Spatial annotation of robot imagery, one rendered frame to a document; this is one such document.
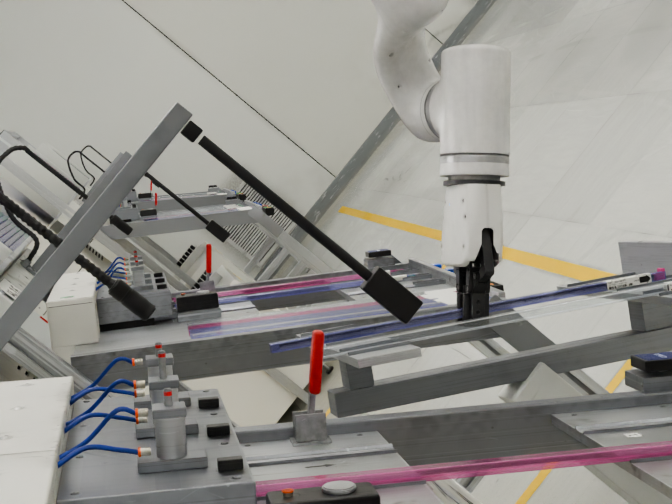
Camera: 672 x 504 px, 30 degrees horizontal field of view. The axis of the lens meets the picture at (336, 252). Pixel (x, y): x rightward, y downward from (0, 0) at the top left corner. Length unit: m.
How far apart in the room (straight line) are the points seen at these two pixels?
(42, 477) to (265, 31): 7.92
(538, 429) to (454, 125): 0.40
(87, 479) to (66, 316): 1.28
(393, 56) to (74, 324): 0.88
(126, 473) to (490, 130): 0.73
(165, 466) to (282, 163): 7.80
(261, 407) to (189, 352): 3.68
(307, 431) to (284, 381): 4.42
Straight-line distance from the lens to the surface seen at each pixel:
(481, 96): 1.49
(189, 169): 8.62
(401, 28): 1.48
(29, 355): 1.97
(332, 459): 1.15
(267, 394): 5.66
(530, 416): 1.29
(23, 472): 0.87
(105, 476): 0.92
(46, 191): 5.49
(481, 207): 1.48
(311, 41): 8.74
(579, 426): 1.24
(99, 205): 0.92
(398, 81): 1.56
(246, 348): 2.00
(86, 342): 2.18
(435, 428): 1.27
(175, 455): 0.91
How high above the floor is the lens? 1.36
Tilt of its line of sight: 10 degrees down
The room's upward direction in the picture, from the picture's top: 51 degrees counter-clockwise
